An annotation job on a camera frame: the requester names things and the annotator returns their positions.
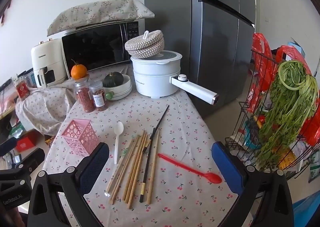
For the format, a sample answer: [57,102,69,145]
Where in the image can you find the teal snack packet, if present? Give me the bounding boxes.
[244,120,262,149]

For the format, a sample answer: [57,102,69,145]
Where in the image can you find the clear jar with red label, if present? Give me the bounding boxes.
[12,73,30,100]

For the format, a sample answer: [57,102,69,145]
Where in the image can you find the floral cloth cover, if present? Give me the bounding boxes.
[47,0,155,37]

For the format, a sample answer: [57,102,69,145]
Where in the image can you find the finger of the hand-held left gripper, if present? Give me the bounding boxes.
[0,138,17,156]
[0,148,45,185]

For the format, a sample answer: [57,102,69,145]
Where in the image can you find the black wire rack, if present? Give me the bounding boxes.
[224,49,320,185]

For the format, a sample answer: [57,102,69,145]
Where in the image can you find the cherry print tablecloth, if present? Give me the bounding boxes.
[42,63,253,227]

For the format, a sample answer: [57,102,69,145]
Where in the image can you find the green kabocha squash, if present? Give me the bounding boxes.
[102,72,124,88]

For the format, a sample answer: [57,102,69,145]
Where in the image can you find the white plastic spoon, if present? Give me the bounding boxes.
[114,121,125,165]

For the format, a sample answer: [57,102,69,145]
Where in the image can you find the woven lidded basket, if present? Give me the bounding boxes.
[124,31,165,59]

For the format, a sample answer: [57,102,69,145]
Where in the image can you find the orange tangerine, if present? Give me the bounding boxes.
[71,59,88,80]

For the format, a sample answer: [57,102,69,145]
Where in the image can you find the grey refrigerator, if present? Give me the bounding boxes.
[144,0,257,119]

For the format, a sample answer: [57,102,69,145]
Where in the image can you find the white electric cooking pot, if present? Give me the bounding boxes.
[130,51,220,106]

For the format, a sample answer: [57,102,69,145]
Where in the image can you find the green leafy vegetables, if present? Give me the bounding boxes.
[255,60,319,171]

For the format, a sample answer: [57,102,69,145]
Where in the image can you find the labelled glass jar red berries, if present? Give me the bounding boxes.
[89,81,108,112]

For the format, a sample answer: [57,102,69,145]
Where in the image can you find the black microwave oven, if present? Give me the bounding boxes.
[61,19,147,80]

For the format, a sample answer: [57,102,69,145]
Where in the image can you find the group of wooden chopsticks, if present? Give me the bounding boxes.
[105,130,160,209]

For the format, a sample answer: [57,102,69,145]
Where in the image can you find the blue plastic bag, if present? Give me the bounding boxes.
[291,191,320,227]

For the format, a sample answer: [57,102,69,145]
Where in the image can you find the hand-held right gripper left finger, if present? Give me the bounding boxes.
[27,142,110,227]

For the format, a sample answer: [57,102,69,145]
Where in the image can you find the pink perforated utensil holder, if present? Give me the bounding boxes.
[61,119,99,159]

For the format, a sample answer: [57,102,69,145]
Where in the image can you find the yellow packet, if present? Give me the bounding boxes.
[277,147,300,170]

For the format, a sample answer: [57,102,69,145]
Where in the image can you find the red plastic spoon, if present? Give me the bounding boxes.
[157,153,222,184]

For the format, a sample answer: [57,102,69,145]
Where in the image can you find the tall glass jar red berries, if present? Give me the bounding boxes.
[74,76,96,113]

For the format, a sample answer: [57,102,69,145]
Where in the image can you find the clear plastic container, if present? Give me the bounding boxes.
[24,71,38,88]

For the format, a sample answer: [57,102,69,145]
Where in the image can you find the red box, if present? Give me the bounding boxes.
[15,136,38,153]

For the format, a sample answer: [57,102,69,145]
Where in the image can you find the small floral white cloth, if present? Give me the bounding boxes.
[15,77,83,136]

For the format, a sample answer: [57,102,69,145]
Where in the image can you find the white bowl with green clasp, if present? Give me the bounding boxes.
[102,74,133,101]

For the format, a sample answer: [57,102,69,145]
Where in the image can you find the cream air fryer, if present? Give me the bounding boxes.
[31,38,70,89]

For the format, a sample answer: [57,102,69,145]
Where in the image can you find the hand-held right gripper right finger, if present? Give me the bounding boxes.
[211,141,295,227]

